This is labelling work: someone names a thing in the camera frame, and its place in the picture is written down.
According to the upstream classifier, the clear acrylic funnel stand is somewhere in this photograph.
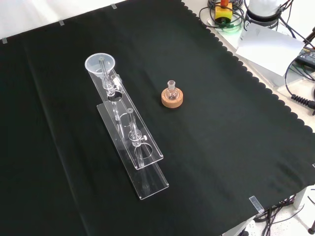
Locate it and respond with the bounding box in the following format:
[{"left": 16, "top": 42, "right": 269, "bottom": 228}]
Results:
[{"left": 87, "top": 57, "right": 170, "bottom": 201}]

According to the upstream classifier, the clear plastic funnel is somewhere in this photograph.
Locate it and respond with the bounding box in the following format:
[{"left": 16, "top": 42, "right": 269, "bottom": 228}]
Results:
[{"left": 84, "top": 52, "right": 117, "bottom": 81}]

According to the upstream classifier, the small round-bottom glass flask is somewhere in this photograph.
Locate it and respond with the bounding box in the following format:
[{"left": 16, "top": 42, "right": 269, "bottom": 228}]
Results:
[{"left": 165, "top": 80, "right": 178, "bottom": 101}]

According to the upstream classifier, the black table cloth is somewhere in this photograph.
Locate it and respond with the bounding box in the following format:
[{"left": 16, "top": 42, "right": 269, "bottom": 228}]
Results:
[{"left": 0, "top": 0, "right": 315, "bottom": 236}]

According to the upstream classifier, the yellow stop button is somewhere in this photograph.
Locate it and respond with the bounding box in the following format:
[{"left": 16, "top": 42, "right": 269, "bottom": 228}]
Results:
[{"left": 215, "top": 0, "right": 233, "bottom": 25}]

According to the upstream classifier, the clear cloth clip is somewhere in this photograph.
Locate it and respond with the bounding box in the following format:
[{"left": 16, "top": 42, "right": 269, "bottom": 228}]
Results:
[{"left": 249, "top": 195, "right": 264, "bottom": 213}]

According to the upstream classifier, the white paper sheet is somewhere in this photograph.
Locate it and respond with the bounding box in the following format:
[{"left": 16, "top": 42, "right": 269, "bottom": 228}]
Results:
[{"left": 235, "top": 23, "right": 306, "bottom": 77}]

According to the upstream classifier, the white power strip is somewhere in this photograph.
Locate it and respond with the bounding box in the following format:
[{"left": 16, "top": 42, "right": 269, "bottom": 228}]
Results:
[{"left": 243, "top": 220, "right": 257, "bottom": 236}]

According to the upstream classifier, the black power adapter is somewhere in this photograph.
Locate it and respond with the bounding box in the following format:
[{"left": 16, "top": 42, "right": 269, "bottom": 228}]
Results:
[{"left": 296, "top": 46, "right": 315, "bottom": 70}]

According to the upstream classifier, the black tripod leg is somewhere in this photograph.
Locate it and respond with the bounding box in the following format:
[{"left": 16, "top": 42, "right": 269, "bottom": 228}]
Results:
[{"left": 303, "top": 26, "right": 315, "bottom": 50}]

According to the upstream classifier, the cork ring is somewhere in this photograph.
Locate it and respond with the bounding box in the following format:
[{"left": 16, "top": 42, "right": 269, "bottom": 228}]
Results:
[{"left": 161, "top": 88, "right": 185, "bottom": 108}]

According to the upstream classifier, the black cable loop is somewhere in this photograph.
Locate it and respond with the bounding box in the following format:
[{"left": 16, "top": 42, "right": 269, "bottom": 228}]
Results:
[{"left": 198, "top": 5, "right": 219, "bottom": 27}]

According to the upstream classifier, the green cable coil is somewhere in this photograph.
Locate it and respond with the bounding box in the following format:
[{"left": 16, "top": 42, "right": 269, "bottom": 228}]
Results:
[{"left": 216, "top": 19, "right": 245, "bottom": 34}]

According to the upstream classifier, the black cable with ribbed plug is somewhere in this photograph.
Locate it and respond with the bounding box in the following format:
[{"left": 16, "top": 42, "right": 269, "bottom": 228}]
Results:
[{"left": 284, "top": 56, "right": 315, "bottom": 111}]

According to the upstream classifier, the black cable bundle under bench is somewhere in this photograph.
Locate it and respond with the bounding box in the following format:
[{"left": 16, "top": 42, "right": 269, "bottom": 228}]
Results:
[{"left": 255, "top": 188, "right": 315, "bottom": 236}]

